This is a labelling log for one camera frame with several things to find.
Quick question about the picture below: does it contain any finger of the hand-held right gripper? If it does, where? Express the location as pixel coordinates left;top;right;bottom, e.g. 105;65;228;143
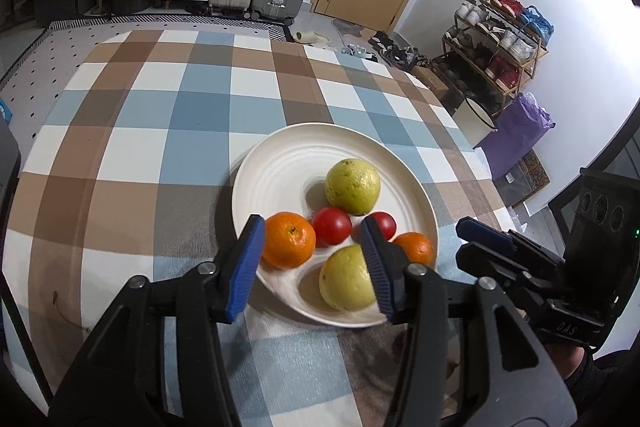
456;243;556;308
456;217;566;278

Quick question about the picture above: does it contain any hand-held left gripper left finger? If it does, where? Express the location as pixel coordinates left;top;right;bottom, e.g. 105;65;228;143
47;214;266;427

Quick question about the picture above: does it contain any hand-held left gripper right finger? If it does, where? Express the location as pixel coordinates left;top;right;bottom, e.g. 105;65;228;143
360;217;580;427

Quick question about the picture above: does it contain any yellow-green guava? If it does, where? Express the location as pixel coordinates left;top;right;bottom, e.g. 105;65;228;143
318;245;377;312
325;158;381;216

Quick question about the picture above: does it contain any small orange tangerine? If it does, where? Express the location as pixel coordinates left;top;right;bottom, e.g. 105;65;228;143
393;232;436;267

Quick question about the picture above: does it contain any red tomato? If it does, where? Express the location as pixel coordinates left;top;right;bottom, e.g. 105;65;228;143
367;211;398;242
311;207;353;247

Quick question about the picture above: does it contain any large orange tangerine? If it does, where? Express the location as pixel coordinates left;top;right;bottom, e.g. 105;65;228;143
261;211;317;270

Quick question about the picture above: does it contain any cream round plate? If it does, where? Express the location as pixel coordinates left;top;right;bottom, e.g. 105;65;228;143
231;123;440;328

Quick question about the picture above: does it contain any person's right forearm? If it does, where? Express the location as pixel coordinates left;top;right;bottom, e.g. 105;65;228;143
550;342;640;427

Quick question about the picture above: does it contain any patterned doormat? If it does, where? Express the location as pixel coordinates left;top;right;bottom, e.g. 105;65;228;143
495;152;551;208

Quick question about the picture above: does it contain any purple bag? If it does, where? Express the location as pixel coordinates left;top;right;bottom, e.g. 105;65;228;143
475;93;556;180

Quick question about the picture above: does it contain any white waste bin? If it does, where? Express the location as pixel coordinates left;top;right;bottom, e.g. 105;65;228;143
462;92;501;130

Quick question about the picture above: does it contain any checked tablecloth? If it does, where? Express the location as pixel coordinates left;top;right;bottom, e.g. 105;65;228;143
0;29;516;427

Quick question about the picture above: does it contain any brown cardboard box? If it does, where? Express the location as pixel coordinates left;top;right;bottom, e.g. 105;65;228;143
411;66;452;100

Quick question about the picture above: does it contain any wooden shoe rack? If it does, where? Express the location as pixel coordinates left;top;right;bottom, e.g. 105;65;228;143
442;0;551;118

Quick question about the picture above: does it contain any row of shoes on rack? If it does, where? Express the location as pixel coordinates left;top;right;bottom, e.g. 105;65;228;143
445;0;555;90

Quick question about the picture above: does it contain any group of dark floor shoes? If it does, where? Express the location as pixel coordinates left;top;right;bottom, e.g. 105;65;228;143
367;31;432;70

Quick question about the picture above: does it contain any grey floor mat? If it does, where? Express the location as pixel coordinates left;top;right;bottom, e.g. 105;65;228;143
331;19;369;48

